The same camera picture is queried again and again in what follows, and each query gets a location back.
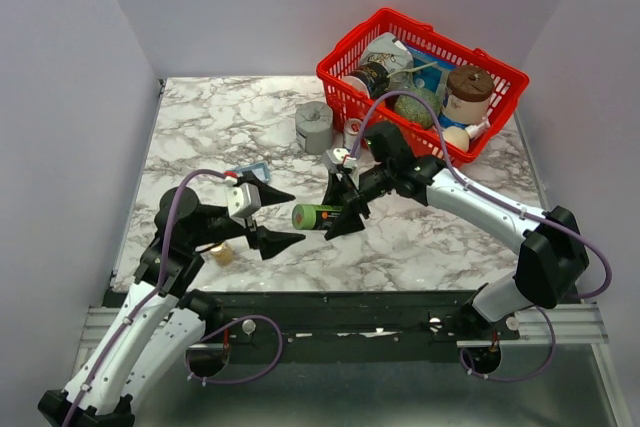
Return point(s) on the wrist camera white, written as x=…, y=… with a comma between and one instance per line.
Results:
x=338, y=159
x=243, y=200

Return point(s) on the grey toilet paper roll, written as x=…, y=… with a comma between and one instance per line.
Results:
x=314, y=127

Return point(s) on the black table front frame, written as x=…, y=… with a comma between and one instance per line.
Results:
x=342, y=327

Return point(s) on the white pump bottle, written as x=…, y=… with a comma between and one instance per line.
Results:
x=476, y=130

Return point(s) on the blue box in basket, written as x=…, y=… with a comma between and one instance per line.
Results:
x=431, y=72

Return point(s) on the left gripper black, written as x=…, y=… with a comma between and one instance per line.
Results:
x=270, y=242

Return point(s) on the brown lid white tub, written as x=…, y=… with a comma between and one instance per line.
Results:
x=467, y=95

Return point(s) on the green melon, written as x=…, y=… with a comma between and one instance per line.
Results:
x=413, y=111

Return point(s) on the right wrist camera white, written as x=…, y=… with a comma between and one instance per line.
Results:
x=338, y=159

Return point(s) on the red bull can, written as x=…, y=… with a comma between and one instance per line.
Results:
x=351, y=129

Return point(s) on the grey printed pouch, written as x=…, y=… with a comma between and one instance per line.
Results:
x=388, y=51

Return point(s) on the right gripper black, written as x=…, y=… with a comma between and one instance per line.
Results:
x=347, y=193

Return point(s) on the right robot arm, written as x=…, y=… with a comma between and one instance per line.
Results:
x=550, y=257

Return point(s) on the beige egg shaped ball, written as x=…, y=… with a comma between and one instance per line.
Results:
x=457, y=137

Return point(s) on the amber pill bottle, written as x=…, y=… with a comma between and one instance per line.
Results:
x=222, y=254

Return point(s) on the aluminium rail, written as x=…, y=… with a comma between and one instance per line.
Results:
x=573, y=324

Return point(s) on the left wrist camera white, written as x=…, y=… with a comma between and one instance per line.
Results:
x=243, y=200

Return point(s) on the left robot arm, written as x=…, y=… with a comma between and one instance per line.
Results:
x=160, y=316

